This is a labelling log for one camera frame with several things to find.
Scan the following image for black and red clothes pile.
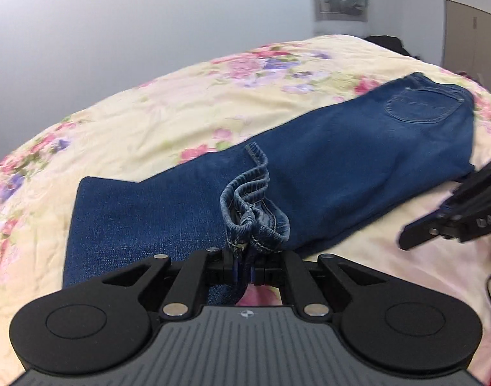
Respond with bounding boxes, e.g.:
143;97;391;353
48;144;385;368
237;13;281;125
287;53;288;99
364;35;418;59

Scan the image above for blue denim jeans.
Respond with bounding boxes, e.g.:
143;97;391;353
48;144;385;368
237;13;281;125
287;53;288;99
62;72;475;305

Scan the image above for floral yellow bed quilt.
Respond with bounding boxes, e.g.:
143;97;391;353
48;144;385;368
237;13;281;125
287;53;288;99
0;35;491;385

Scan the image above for beige closet door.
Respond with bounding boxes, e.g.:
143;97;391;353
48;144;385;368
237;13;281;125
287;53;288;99
442;0;491;93

